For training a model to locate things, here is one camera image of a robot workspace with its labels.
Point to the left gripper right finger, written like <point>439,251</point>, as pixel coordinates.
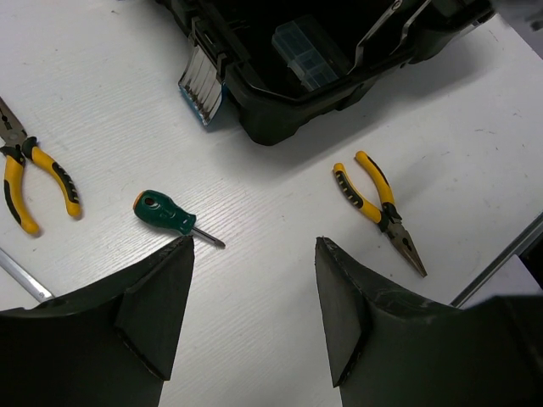
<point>388,346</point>

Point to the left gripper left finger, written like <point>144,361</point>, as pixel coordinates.
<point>110,343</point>

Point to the yellow black needle-nose pliers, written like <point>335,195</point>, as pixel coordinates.
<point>386,217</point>

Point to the small silver wrench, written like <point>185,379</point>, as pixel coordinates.
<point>24,278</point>

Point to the black plastic toolbox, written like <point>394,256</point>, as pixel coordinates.
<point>283,63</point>

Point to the green stubby screwdriver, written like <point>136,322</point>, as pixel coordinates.
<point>158,210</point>

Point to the clear plastic organizer box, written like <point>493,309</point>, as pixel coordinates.
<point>310,53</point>

